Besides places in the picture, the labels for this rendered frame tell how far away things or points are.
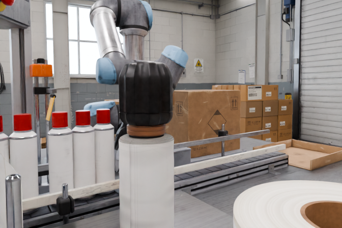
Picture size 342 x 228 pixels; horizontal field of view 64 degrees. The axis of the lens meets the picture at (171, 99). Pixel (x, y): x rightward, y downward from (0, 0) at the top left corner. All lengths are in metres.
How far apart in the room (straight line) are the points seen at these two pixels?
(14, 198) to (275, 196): 0.25
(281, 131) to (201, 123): 3.87
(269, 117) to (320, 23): 1.84
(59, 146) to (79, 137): 0.05
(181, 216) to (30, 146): 0.34
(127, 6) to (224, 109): 0.58
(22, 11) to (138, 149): 0.49
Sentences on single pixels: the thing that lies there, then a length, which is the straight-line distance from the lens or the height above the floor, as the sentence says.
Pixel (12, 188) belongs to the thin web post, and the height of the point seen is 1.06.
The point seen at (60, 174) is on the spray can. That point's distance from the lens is 0.66.
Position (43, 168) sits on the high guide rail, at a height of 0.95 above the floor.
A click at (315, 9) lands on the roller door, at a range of 5.52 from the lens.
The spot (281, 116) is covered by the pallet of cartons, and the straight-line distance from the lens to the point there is 4.92.
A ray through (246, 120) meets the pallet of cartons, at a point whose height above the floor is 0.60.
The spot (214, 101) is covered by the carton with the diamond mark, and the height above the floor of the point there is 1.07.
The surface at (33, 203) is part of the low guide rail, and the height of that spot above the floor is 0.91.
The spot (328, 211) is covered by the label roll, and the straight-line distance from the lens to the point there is 0.34.
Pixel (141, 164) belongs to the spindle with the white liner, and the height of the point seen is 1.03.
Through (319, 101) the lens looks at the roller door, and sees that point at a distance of 5.33.
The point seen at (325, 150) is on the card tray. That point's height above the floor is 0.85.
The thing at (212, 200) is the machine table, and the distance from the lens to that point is 0.80.
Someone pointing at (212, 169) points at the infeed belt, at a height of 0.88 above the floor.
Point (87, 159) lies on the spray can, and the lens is 0.67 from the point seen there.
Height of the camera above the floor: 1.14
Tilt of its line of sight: 3 degrees down
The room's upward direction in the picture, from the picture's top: straight up
